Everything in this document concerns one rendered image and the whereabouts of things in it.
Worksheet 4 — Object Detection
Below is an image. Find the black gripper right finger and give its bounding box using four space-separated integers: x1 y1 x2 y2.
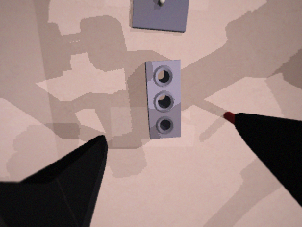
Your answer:
235 113 302 208

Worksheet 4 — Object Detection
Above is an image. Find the red peg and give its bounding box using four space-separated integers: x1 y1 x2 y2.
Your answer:
223 112 235 125

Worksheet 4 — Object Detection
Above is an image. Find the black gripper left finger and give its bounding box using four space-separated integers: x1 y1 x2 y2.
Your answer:
0 135 108 227

